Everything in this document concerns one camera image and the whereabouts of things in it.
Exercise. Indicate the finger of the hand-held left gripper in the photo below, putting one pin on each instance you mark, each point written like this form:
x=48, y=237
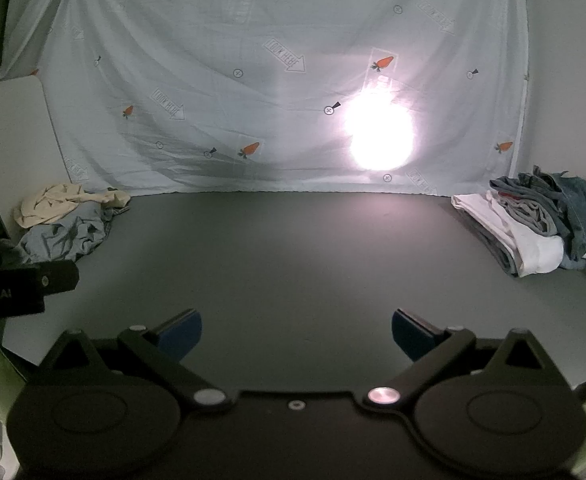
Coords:
x=58, y=276

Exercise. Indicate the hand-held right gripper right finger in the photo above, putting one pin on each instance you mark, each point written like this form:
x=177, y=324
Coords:
x=413, y=332

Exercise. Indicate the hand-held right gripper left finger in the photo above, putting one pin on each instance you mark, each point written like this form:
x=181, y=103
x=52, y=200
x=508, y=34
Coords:
x=180, y=332

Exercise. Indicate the cream garment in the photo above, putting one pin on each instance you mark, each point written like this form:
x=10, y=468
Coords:
x=53, y=202

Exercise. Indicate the grey-blue crumpled garment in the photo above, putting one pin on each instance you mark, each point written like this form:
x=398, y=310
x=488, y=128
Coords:
x=63, y=237

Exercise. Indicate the dark grey folded cloth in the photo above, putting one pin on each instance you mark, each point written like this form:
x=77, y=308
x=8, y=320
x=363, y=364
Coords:
x=495, y=252

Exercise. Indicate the white folded cloth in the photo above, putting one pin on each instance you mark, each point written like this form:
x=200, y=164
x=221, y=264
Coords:
x=503, y=232

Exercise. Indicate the white board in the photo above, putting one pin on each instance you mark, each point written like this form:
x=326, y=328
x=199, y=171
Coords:
x=10, y=150

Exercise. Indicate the blue denim jeans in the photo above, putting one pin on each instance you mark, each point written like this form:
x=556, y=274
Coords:
x=580, y=210

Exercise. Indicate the carrot print backdrop sheet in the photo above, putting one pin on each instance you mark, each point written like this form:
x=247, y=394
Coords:
x=273, y=60

